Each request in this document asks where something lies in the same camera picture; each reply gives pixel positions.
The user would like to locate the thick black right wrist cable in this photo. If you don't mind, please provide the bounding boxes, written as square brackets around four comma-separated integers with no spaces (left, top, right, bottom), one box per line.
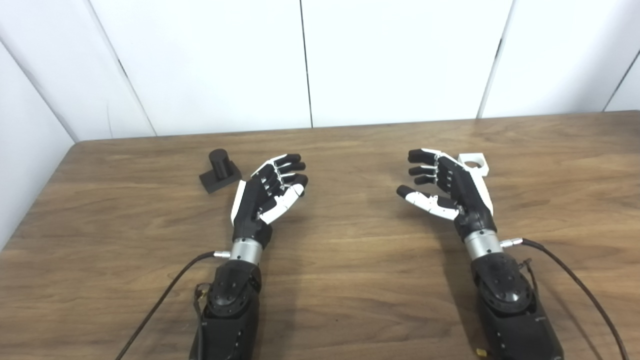
[500,238,630,360]

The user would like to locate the thin black arm wire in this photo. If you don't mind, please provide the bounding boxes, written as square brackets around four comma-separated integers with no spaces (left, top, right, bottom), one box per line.
[194,282,212,321]
[520,258,540,297]

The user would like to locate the black peg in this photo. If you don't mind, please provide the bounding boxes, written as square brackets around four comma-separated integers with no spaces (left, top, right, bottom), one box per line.
[199,148,243,195]

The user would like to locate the thin black left arm wire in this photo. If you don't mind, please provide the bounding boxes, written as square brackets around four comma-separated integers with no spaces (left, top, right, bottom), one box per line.
[194,282,212,321]

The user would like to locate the white square piece with hole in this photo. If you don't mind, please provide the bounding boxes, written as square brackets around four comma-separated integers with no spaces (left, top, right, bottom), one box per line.
[457,152,491,177]

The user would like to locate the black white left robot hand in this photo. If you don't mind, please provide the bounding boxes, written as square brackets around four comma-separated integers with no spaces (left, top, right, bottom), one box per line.
[230,153,309,249]

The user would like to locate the thin black right arm wire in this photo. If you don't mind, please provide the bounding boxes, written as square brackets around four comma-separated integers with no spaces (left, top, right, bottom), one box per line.
[520,258,540,297]

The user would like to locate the thick black left wrist cable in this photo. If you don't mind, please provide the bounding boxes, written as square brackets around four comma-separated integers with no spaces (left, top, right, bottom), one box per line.
[115,250,232,360]

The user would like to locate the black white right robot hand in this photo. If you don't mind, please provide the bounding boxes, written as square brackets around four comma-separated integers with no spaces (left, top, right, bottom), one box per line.
[396,147,499,241]

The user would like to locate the thick black wrist cable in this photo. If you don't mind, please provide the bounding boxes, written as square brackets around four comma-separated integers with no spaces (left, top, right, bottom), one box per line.
[115,250,232,360]
[500,238,630,360]

